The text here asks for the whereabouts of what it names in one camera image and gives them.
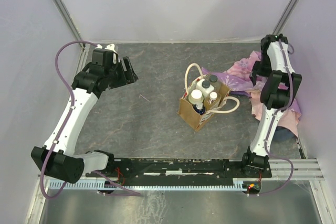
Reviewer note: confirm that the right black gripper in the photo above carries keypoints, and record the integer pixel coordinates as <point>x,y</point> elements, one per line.
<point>256,71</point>

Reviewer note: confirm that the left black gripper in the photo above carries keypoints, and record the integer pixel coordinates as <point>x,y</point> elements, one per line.
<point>126,77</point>

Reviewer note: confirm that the clear bottle dark cap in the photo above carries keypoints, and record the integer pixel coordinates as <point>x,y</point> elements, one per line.
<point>214,81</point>

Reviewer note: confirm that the amber bottle white cap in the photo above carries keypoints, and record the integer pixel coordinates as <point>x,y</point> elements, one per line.
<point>212,97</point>

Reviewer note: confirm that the white square bottle grey cap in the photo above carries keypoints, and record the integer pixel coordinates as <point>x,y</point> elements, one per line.
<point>205,87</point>

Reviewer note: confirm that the brown canvas tote bag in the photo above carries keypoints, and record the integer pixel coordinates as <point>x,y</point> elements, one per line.
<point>224,104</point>

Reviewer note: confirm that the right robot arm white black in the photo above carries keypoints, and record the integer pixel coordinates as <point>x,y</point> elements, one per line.
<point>277,95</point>

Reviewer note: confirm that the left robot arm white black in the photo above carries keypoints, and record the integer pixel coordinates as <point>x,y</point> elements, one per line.
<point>56,158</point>

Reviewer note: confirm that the cream lid green jar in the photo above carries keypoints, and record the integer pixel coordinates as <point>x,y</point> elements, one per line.
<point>195,97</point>

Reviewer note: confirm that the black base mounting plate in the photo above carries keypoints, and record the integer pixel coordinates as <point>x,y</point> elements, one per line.
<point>197,167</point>

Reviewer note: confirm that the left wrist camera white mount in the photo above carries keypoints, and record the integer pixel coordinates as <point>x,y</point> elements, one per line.
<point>108,53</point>

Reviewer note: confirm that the light blue slotted cable duct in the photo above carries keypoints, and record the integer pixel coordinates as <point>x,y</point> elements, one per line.
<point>160,183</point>

